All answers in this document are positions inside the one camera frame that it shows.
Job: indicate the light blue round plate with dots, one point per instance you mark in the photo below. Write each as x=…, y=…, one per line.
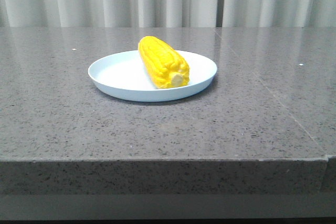
x=123, y=75

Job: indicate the yellow corn cob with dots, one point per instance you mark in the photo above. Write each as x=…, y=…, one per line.
x=165, y=66

